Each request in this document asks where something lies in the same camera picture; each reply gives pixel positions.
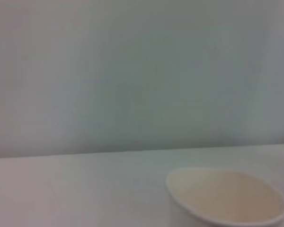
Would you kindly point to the white paper cup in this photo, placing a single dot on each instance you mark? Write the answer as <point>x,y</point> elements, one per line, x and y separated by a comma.
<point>227,201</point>

